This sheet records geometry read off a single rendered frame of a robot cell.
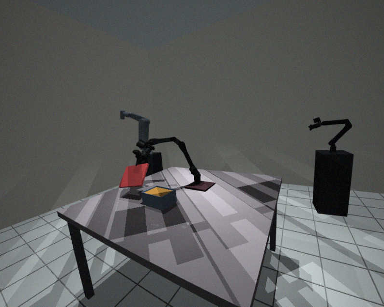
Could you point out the red lid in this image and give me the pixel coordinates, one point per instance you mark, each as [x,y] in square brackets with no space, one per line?
[134,176]

